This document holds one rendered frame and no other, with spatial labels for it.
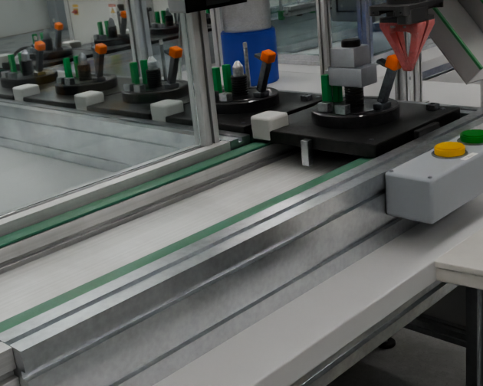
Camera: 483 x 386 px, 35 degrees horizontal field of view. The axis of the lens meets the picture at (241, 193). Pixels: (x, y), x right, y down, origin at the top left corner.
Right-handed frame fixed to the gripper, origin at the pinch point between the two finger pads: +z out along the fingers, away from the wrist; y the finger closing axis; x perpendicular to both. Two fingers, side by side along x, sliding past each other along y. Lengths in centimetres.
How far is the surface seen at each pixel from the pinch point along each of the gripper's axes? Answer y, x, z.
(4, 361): 73, 7, 12
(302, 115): 1.6, -19.6, 9.0
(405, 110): -7.2, -5.3, 8.9
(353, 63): 1.9, -8.4, -0.2
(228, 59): -52, -91, 12
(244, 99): 2.8, -31.8, 7.0
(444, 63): -111, -58, 21
